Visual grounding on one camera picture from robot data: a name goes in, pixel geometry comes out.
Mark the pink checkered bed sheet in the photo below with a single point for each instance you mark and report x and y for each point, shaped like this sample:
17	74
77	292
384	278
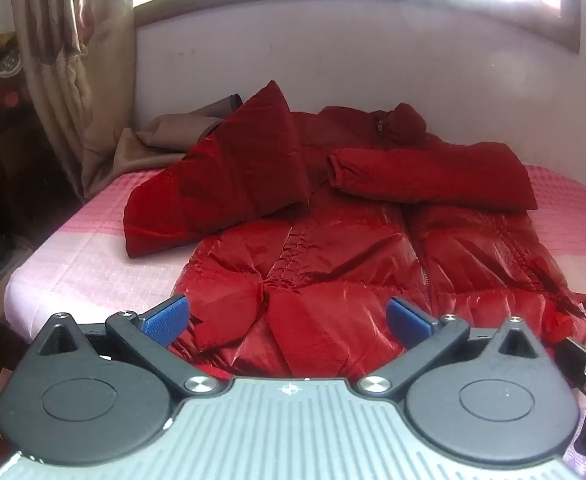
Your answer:
83	267

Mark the red puffer down coat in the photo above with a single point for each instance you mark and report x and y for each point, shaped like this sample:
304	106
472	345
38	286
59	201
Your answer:
304	226

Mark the beige floral curtain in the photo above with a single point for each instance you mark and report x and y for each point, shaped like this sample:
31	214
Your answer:
78	57

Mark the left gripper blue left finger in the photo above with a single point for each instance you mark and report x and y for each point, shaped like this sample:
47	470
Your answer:
144	339

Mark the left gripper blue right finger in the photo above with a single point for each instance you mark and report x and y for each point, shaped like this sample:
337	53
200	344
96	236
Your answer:
427	342

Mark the brown folded blanket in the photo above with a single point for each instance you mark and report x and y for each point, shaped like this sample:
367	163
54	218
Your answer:
166	138

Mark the dark wooden bedside furniture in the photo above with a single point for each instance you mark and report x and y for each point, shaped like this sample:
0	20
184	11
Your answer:
35	195

